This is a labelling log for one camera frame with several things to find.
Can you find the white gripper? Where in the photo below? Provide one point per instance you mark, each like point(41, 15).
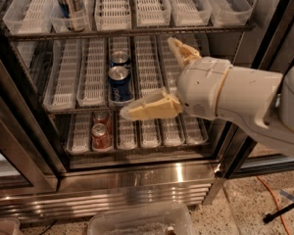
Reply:
point(202, 88)

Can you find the silver blue redbull can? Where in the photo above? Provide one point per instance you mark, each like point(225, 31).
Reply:
point(73, 14)

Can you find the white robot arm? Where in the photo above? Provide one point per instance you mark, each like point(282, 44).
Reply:
point(260, 102)

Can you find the middle shelf tray five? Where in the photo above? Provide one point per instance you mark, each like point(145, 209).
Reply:
point(169, 64)

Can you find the shelf tray five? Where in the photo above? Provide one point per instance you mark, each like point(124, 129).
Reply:
point(169, 64)
point(172, 132)
point(190, 12)

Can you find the middle shelf tray four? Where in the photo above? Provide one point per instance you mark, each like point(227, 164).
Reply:
point(148, 72)

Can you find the shelf tray four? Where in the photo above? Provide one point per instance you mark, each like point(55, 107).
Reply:
point(148, 72)
point(150, 136)
point(152, 12)

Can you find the middle shelf tray six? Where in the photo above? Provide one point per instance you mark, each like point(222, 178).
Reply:
point(198, 41)

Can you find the shelf tray six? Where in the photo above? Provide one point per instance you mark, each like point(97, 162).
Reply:
point(194, 130)
point(198, 41)
point(230, 12)

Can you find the bottom shelf tray five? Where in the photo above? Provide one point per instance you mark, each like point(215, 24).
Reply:
point(172, 132)

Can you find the front blue pepsi can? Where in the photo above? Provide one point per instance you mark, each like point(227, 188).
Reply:
point(119, 80)

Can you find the blue pepsi can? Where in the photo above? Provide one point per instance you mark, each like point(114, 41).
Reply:
point(120, 59)
point(119, 80)

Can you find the bottom shelf tray four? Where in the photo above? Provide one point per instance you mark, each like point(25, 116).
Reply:
point(150, 136)

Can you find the bottom shelf tray six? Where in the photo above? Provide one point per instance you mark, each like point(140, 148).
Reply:
point(194, 130)

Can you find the rear blue pepsi can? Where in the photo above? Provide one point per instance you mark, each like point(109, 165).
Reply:
point(120, 59)

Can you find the middle shelf tray three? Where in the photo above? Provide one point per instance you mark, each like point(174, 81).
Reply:
point(120, 44)

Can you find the shelf tray three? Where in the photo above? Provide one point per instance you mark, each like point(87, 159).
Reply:
point(126, 134)
point(112, 15)
point(120, 44)

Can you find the bottom shelf tray three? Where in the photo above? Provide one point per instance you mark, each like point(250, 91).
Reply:
point(126, 134)

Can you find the bottom shelf tray two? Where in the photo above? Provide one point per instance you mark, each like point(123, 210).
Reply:
point(101, 132)

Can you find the top shelf tray four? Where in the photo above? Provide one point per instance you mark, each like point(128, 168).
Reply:
point(152, 12)

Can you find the rear red soda can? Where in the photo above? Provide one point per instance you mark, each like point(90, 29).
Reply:
point(103, 117)

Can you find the red soda can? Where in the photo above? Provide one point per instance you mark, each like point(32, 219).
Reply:
point(101, 137)
point(103, 117)

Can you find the top shelf tray five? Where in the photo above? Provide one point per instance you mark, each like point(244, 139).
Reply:
point(190, 12)

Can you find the middle shelf tray two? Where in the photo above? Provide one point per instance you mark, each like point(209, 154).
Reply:
point(92, 79)

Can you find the top shelf tray three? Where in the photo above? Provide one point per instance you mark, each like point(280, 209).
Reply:
point(112, 15)

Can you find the top shelf tray six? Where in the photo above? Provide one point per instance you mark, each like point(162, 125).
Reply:
point(230, 12)

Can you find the front red soda can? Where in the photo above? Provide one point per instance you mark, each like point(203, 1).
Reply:
point(101, 137)

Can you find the stainless steel fridge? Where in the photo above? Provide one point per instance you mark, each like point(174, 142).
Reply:
point(108, 105)

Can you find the bottom shelf tray one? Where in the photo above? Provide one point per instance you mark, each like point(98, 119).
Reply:
point(79, 134)

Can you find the shelf tray one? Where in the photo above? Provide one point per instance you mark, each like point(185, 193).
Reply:
point(29, 16)
point(62, 85)
point(79, 134)

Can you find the middle shelf tray one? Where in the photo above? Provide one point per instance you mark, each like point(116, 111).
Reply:
point(62, 85)

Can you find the open fridge glass door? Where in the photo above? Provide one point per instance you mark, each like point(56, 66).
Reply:
point(268, 46)

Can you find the top shelf tray one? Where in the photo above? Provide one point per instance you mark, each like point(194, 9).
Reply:
point(29, 16)

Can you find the clear plastic bin on floor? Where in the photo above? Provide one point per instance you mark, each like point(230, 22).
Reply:
point(154, 219)

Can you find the black stand leg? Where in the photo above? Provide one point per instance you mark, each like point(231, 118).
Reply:
point(271, 216)

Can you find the small clear container corner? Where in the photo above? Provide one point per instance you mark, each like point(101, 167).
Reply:
point(10, 226)

